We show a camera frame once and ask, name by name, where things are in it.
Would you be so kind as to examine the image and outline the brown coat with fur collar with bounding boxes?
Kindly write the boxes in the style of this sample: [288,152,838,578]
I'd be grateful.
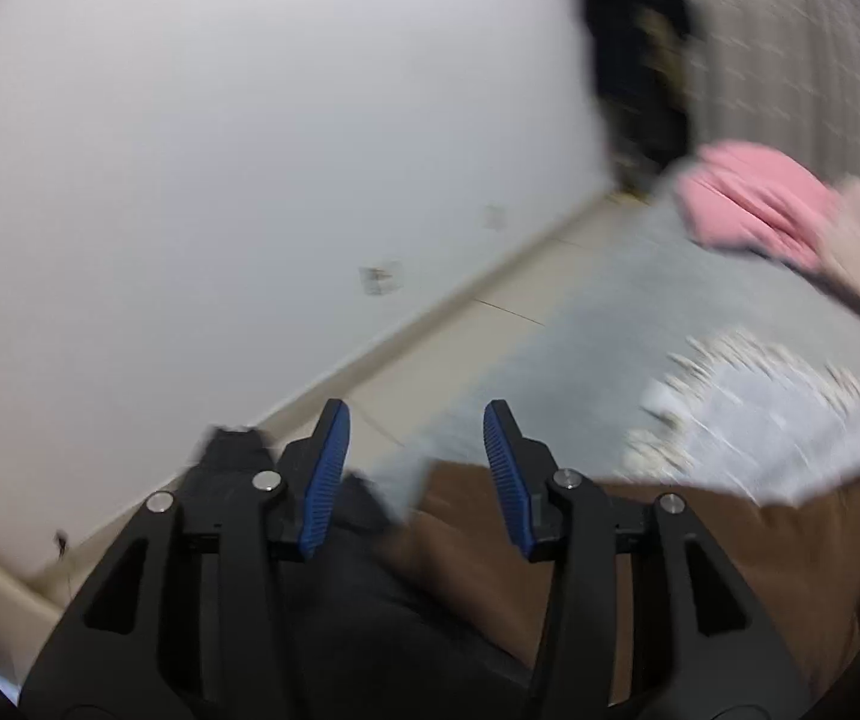
[384,461,860,695]

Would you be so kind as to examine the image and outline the white lace bed cloth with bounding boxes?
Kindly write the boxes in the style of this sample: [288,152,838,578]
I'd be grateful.
[624,330,860,505]

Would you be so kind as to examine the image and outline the black garment on bed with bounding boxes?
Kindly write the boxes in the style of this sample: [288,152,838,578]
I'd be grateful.
[179,429,529,718]

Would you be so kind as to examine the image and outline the grey patterned curtain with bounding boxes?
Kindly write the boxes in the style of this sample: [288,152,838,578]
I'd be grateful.
[687,0,860,181]

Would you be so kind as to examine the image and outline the dark clothes hanging by curtain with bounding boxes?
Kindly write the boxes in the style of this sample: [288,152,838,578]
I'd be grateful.
[580,0,697,197]

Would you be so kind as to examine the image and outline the pink garment on bed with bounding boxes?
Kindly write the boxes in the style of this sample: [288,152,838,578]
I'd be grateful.
[676,140,840,273]

